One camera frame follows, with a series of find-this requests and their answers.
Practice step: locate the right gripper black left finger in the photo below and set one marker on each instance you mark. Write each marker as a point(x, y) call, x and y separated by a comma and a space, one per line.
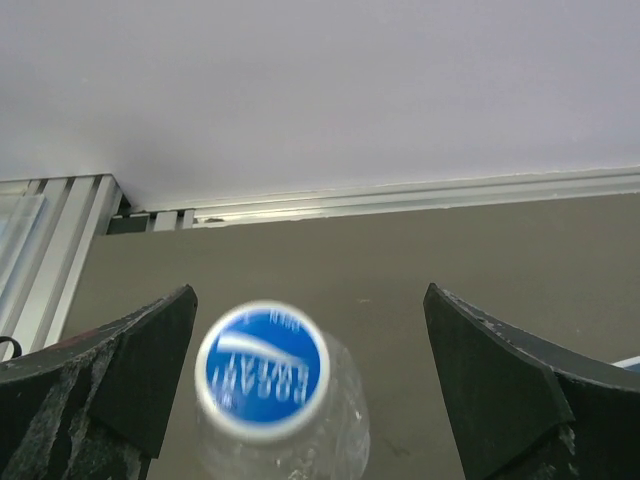
point(97, 405)

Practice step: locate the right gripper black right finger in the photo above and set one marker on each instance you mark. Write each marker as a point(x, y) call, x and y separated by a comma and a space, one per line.
point(522, 407)

